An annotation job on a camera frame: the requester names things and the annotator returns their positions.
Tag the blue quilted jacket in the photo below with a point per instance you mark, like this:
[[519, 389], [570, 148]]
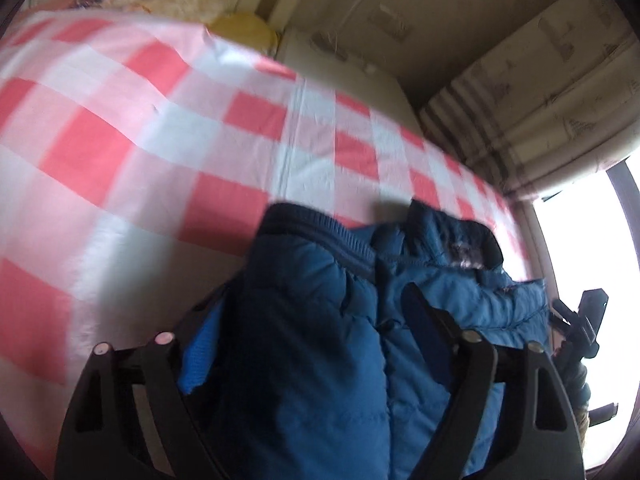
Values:
[[325, 335]]

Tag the pink checked blanket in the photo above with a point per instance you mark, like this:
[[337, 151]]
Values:
[[125, 160]]

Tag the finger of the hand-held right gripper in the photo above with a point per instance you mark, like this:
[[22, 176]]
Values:
[[592, 320]]

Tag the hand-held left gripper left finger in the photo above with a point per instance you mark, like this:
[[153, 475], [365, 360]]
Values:
[[200, 355]]

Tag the window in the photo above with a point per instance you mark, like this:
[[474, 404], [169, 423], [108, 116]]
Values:
[[590, 240]]

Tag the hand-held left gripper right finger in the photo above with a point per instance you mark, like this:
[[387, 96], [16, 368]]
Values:
[[425, 330]]

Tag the white nightstand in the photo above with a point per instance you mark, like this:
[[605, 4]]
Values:
[[345, 75]]

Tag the sailboat print curtain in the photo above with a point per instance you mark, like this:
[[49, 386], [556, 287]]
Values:
[[540, 110]]

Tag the yellow pillow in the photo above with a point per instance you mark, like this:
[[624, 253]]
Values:
[[247, 32]]

